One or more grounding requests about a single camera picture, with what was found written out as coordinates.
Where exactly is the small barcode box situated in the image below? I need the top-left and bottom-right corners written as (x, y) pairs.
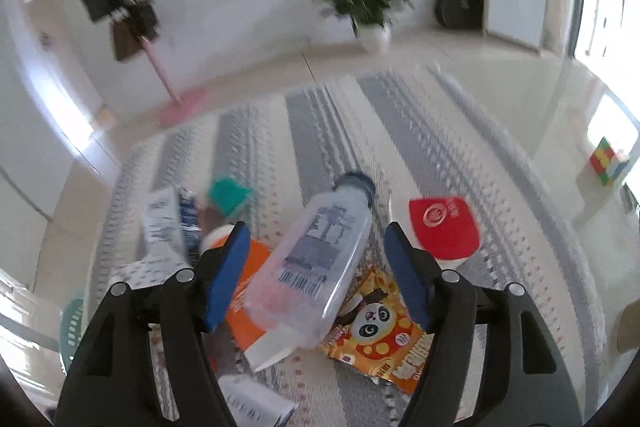
top-left (218, 375), bottom-right (297, 427)

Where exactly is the orange panda snack bag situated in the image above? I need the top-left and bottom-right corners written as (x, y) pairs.
top-left (320, 265), bottom-right (433, 395)

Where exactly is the white blue milk carton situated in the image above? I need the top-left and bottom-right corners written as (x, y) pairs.
top-left (142, 185), bottom-right (202, 265)

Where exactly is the red white paper cup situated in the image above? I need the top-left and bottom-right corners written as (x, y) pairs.
top-left (388, 196), bottom-right (480, 268)

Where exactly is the clear plastic bottle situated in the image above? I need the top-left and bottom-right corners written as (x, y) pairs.
top-left (253, 171), bottom-right (376, 351)

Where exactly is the heart patterned white wrapper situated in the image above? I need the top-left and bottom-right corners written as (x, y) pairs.
top-left (108, 248), bottom-right (190, 289)

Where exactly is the teal foam block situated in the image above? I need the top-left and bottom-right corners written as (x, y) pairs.
top-left (207, 176), bottom-right (252, 217)

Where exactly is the colourful cube toy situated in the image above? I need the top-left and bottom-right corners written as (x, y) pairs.
top-left (589, 138), bottom-right (629, 186)

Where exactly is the striped woven table cloth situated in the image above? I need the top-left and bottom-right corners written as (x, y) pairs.
top-left (86, 68), bottom-right (605, 415)

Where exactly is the pink coat rack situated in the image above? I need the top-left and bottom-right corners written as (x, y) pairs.
top-left (127, 0), bottom-right (208, 128)

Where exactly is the brown hanging handbag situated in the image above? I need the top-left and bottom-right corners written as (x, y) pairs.
top-left (110, 16), bottom-right (142, 63)

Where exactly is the black hanging bag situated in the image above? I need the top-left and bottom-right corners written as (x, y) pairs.
top-left (127, 0), bottom-right (160, 41)

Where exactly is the potted green plant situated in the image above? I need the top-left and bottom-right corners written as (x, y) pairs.
top-left (322, 0), bottom-right (414, 55)

